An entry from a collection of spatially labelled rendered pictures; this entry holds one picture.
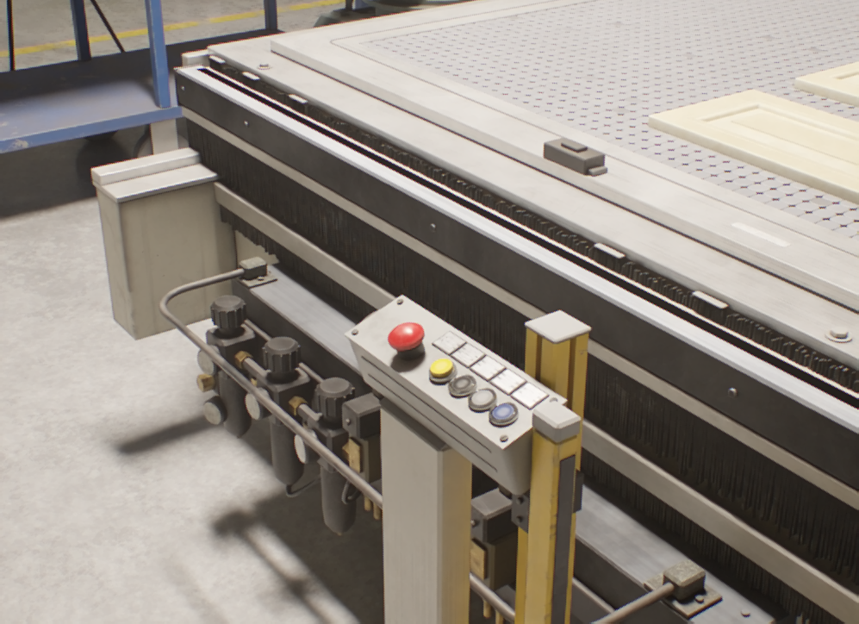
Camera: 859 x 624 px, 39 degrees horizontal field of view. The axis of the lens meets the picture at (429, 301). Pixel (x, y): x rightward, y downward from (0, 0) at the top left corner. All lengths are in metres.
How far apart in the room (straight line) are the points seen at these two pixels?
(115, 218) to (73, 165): 2.01
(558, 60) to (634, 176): 0.64
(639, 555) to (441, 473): 0.44
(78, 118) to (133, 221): 1.58
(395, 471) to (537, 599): 0.23
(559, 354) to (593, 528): 0.55
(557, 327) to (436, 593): 0.37
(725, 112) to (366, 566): 1.09
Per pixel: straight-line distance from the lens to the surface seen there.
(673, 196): 1.83
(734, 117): 2.17
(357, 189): 2.12
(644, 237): 1.75
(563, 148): 1.93
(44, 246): 3.94
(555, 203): 1.85
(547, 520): 1.22
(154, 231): 2.60
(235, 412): 2.42
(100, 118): 4.11
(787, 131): 2.10
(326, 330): 2.20
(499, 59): 2.49
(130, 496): 2.72
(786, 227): 1.76
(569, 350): 1.22
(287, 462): 2.27
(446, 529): 1.37
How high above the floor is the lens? 1.54
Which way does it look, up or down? 27 degrees down
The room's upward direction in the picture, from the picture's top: straight up
